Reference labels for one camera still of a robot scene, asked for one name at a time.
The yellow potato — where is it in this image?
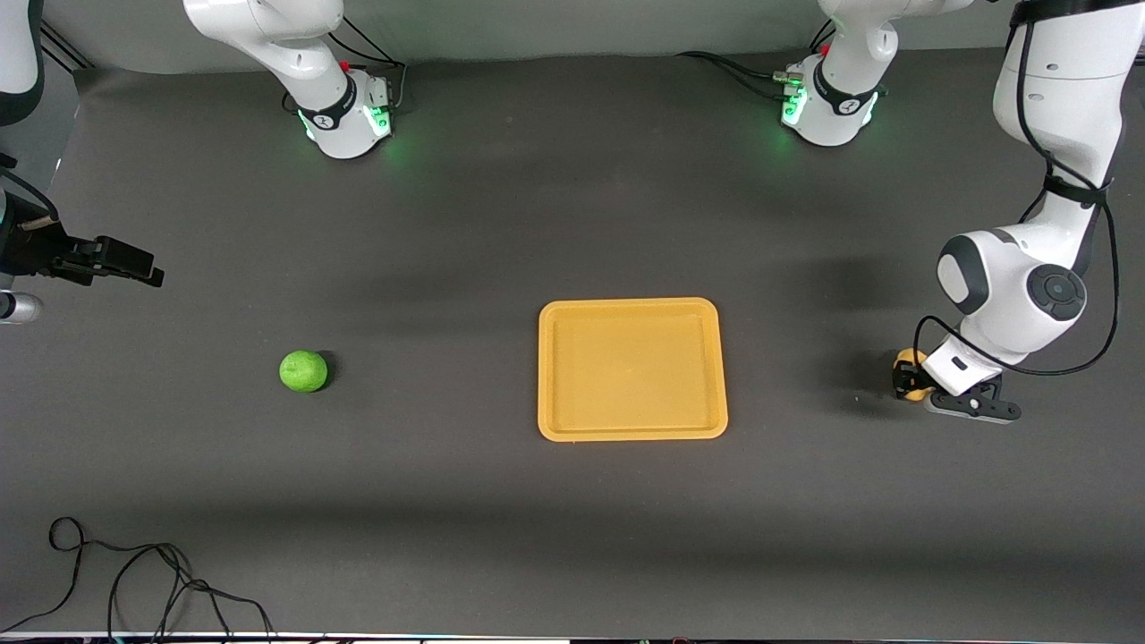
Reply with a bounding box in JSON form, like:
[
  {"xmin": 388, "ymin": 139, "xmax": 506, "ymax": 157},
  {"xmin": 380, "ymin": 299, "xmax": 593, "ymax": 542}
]
[{"xmin": 895, "ymin": 348, "xmax": 931, "ymax": 402}]

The green apple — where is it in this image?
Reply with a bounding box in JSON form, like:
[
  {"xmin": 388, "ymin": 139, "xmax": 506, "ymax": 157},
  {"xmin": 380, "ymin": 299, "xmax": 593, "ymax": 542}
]
[{"xmin": 279, "ymin": 350, "xmax": 329, "ymax": 394}]

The yellow plastic tray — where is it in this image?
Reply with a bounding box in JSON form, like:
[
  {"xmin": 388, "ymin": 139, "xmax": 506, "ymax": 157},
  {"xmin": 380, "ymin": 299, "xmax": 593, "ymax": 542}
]
[{"xmin": 538, "ymin": 298, "xmax": 729, "ymax": 443}]

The dark grey table mat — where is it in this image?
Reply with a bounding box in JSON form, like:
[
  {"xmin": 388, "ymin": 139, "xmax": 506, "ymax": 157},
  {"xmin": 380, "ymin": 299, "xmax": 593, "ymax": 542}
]
[{"xmin": 0, "ymin": 31, "xmax": 1145, "ymax": 638}]

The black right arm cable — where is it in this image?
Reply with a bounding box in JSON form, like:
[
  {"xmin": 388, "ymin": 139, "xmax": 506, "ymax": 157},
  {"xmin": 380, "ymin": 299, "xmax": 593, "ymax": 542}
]
[{"xmin": 0, "ymin": 168, "xmax": 60, "ymax": 223}]

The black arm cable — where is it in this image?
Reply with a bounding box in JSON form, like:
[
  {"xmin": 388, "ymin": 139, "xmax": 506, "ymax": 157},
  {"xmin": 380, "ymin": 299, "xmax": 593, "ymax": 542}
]
[
  {"xmin": 912, "ymin": 0, "xmax": 1122, "ymax": 394},
  {"xmin": 0, "ymin": 168, "xmax": 60, "ymax": 223}
]

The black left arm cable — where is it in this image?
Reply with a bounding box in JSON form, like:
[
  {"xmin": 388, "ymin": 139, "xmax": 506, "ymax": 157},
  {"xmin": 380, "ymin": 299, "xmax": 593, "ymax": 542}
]
[{"xmin": 912, "ymin": 0, "xmax": 1122, "ymax": 394}]

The black frame rail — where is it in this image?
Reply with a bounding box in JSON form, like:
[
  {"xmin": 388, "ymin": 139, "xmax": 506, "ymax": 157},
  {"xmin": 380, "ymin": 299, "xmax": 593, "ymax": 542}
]
[{"xmin": 40, "ymin": 22, "xmax": 92, "ymax": 72}]

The thin black loose cable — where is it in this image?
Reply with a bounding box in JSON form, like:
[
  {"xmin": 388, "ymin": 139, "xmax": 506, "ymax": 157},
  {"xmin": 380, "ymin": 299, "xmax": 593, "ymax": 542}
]
[{"xmin": 0, "ymin": 517, "xmax": 276, "ymax": 641}]

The black right base cable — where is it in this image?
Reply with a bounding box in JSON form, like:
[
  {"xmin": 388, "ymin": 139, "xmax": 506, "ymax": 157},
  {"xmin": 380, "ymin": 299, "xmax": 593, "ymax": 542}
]
[{"xmin": 327, "ymin": 16, "xmax": 409, "ymax": 115}]

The black base cable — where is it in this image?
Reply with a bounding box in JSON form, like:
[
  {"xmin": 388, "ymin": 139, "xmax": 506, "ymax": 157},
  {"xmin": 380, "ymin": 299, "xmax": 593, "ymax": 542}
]
[
  {"xmin": 327, "ymin": 16, "xmax": 409, "ymax": 115},
  {"xmin": 675, "ymin": 51, "xmax": 799, "ymax": 101}
]

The black left base cable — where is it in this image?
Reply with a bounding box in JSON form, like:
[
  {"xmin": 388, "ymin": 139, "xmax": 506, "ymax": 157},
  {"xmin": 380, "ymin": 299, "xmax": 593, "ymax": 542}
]
[{"xmin": 675, "ymin": 51, "xmax": 799, "ymax": 101}]

